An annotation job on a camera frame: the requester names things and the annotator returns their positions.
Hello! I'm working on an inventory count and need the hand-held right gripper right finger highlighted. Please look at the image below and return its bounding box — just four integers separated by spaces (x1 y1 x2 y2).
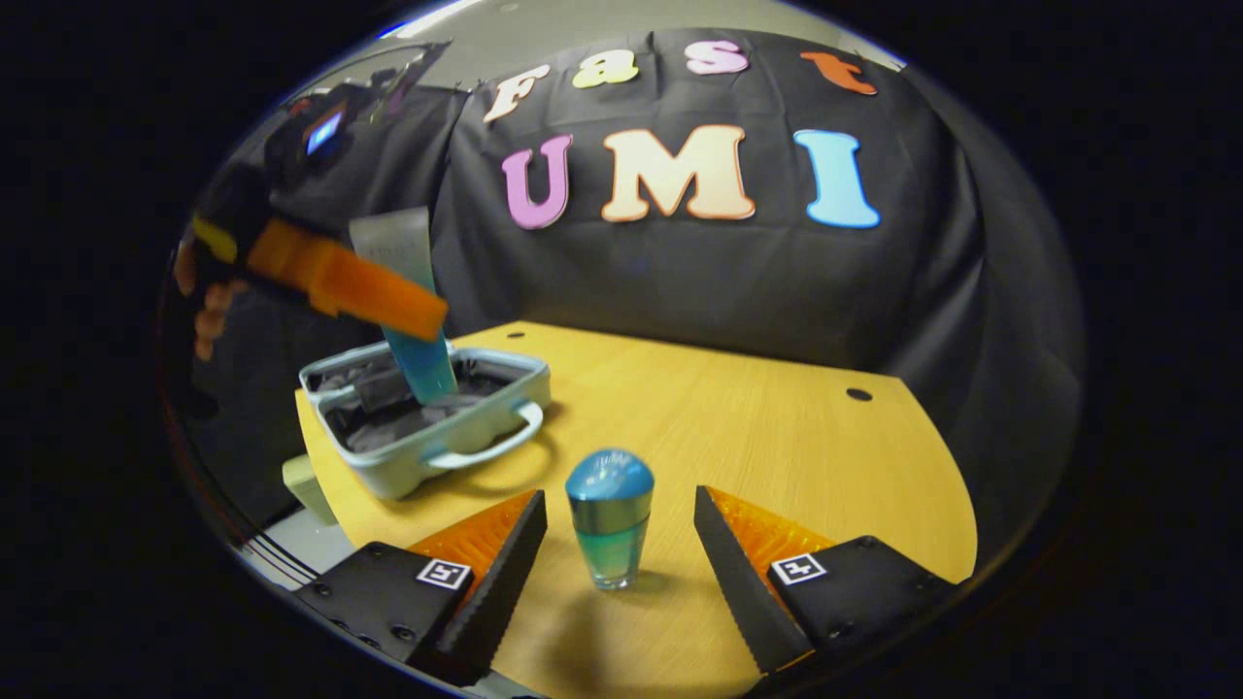
693 484 964 681

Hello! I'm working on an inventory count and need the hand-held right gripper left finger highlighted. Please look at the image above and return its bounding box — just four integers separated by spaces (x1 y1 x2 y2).
289 488 549 686

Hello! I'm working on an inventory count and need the blue and grey tube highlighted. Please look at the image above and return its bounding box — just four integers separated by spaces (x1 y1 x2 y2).
349 206 460 405

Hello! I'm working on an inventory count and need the blue cap glass bottle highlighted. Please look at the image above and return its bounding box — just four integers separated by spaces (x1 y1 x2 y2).
565 448 656 592

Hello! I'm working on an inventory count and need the light blue suitcase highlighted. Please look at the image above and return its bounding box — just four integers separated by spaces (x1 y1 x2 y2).
297 339 553 502

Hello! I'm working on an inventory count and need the long ceiling light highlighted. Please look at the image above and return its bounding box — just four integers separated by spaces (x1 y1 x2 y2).
381 0 491 40

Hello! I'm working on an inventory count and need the pale green box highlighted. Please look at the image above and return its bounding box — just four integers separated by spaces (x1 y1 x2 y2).
281 453 339 526

